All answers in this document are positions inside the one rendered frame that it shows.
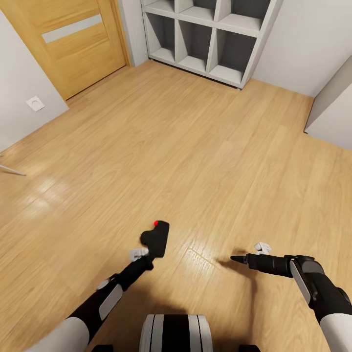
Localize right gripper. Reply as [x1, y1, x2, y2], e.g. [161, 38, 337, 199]
[230, 253, 278, 275]

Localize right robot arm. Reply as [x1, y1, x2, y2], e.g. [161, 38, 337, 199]
[230, 242, 352, 352]

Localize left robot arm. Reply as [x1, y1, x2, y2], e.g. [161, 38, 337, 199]
[25, 248, 159, 352]

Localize digital camera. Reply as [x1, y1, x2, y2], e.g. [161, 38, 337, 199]
[140, 220, 170, 258]

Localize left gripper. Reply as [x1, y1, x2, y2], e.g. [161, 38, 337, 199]
[125, 249, 159, 281]

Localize robot trunk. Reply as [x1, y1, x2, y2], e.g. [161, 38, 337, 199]
[139, 314, 213, 352]

